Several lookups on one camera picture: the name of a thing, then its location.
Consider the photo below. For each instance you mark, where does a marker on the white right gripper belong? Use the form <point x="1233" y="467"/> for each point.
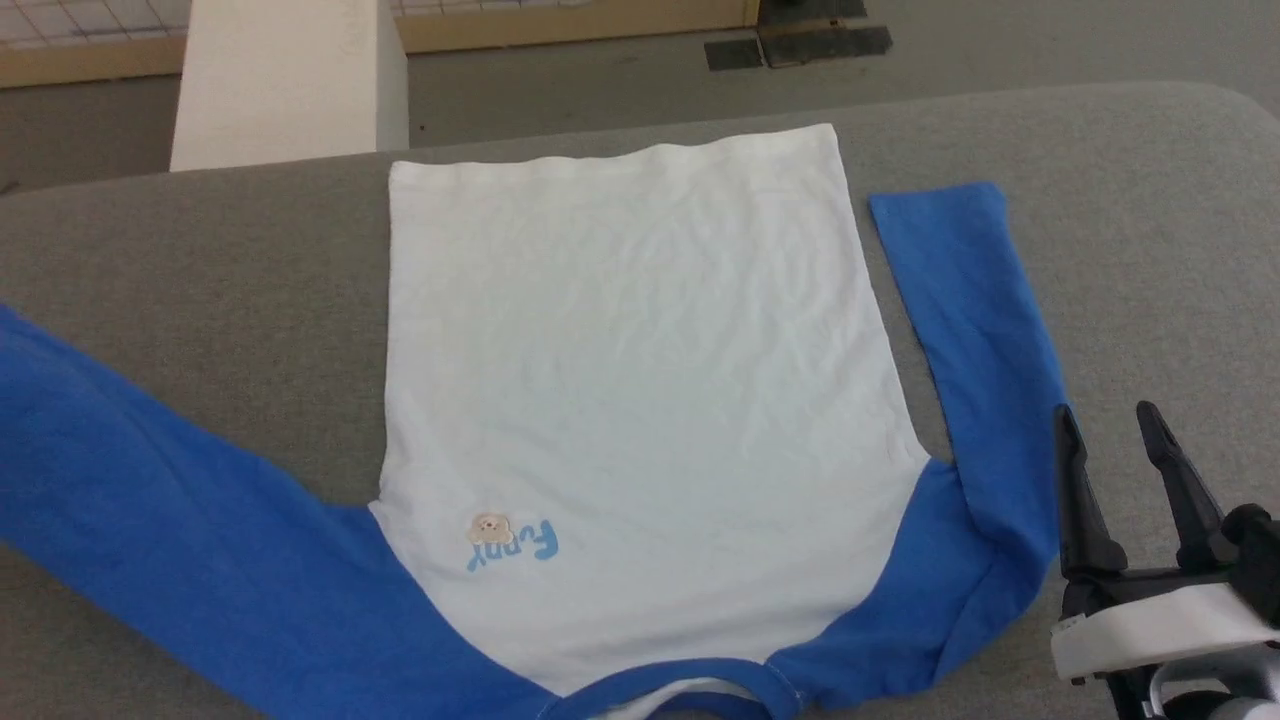
<point x="1150" y="625"/>

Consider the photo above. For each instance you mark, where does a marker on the blue and white long-sleeve shirt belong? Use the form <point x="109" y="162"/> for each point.
<point x="640" y="400"/>

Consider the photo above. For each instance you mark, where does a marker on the small black floor patch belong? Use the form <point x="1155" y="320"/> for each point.
<point x="734" y="55"/>

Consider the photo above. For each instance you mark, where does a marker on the white rectangular box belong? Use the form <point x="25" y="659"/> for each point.
<point x="280" y="80"/>

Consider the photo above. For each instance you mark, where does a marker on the grey fabric table cover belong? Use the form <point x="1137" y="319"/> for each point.
<point x="200" y="260"/>

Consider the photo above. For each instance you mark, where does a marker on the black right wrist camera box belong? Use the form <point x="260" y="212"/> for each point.
<point x="1260" y="560"/>

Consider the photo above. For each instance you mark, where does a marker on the large dark floor base plate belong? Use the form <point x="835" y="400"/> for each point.
<point x="830" y="42"/>

